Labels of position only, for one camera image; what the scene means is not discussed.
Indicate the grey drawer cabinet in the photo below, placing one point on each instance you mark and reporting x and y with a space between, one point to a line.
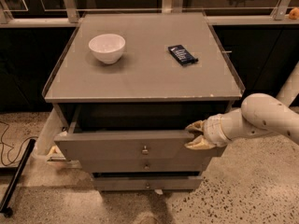
146 89

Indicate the grey bottom drawer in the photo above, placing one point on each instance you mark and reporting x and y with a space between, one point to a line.
147 183

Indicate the grey drawer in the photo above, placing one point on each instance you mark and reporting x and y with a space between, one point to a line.
110 147
152 165
147 183

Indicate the grey top drawer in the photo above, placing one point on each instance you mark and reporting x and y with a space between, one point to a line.
110 147

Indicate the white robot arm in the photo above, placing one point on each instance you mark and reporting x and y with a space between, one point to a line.
260 114

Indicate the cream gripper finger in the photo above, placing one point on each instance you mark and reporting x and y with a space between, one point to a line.
199 143
197 126

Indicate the black pole with wheel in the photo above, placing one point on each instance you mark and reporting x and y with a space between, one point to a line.
14 173

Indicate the grey middle drawer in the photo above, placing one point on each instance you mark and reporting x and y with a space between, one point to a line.
152 165

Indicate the orange round object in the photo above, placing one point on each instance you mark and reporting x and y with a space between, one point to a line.
294 13

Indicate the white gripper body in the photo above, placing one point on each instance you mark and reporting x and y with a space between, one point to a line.
213 130

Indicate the white ceramic bowl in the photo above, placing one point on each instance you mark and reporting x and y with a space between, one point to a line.
107 48

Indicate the dark blue snack packet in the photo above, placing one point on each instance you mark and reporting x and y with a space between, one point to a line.
181 55

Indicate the metal railing frame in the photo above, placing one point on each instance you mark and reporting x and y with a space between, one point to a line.
69 13

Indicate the clear plastic storage bin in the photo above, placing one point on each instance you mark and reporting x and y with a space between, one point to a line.
45 148

